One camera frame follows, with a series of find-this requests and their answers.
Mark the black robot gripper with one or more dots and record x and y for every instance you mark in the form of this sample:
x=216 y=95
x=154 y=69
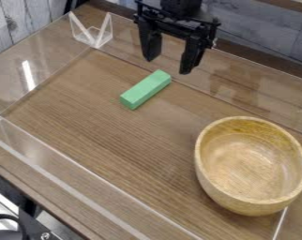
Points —
x=178 y=18

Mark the green rectangular block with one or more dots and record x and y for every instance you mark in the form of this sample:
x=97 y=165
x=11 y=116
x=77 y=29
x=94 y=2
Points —
x=145 y=89

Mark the light wooden bowl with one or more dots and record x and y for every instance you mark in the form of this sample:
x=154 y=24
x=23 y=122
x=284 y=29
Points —
x=248 y=165

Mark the clear acrylic corner bracket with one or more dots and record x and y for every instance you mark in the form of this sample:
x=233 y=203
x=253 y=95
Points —
x=92 y=36

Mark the clear acrylic enclosure wall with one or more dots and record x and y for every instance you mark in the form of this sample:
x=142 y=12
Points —
x=108 y=168

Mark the black metal table bracket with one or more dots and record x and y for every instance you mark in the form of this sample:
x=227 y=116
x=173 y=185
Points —
x=36 y=230

